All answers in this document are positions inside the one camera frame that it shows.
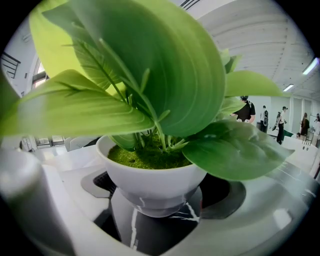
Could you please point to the white counter with black taps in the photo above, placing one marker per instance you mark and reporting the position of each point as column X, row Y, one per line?
column 300, row 152

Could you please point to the long ceiling light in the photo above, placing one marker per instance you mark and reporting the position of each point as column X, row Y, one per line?
column 310, row 66
column 288, row 87

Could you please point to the green plant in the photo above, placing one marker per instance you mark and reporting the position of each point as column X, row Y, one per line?
column 150, row 100

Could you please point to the black marble round table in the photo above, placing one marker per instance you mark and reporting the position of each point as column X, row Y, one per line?
column 155, row 230

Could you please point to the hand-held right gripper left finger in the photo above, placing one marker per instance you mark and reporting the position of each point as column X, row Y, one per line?
column 50, row 200

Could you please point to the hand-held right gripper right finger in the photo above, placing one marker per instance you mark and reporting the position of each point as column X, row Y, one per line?
column 250, row 225

